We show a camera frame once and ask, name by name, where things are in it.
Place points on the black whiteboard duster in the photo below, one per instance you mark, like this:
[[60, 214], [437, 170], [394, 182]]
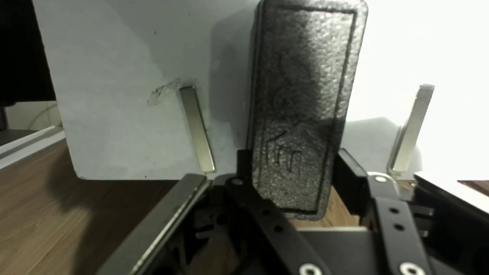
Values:
[[300, 101]]

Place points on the white rail strip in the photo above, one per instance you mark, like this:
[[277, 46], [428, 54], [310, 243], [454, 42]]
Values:
[[31, 143]]

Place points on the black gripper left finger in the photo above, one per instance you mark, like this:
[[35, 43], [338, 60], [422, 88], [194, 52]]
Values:
[[275, 223]]

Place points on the white board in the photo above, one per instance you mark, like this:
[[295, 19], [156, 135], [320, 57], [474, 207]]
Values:
[[101, 77]]

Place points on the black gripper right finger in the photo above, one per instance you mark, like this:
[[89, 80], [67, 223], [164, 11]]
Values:
[[397, 230]]

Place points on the metal strip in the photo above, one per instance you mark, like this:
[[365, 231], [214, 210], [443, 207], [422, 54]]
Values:
[[410, 132], [196, 127]]

